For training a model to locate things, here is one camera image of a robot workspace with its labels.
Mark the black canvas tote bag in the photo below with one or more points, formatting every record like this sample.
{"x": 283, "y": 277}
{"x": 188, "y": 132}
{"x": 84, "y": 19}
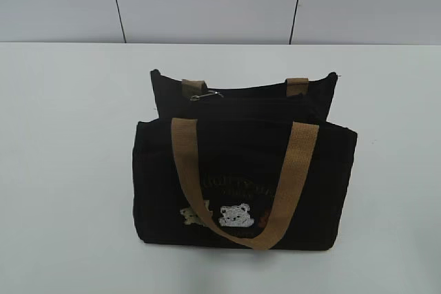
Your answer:
{"x": 259, "y": 168}

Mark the silver metal zipper pull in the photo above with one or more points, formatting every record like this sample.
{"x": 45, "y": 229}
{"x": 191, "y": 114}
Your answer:
{"x": 206, "y": 95}

